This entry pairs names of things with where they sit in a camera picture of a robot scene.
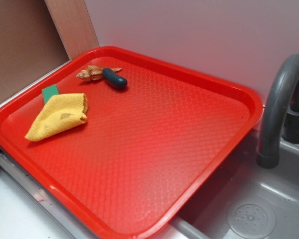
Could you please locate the yellow cloth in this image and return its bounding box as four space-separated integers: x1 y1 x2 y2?
25 93 88 142

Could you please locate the red plastic tray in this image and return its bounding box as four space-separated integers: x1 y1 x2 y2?
0 46 263 239

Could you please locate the tan spiral seashell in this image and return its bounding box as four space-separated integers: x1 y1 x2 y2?
76 65 122 82

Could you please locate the green rectangular block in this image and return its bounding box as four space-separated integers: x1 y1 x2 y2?
42 84 59 104

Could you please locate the grey plastic sink basin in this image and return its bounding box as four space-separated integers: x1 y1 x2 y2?
171 122 299 239

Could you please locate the light wooden board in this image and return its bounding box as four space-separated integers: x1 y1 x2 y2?
45 0 99 60

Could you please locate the grey curved faucet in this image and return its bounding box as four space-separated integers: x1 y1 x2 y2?
257 54 299 168

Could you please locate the brown cardboard panel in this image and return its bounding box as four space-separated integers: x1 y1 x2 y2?
0 0 69 104

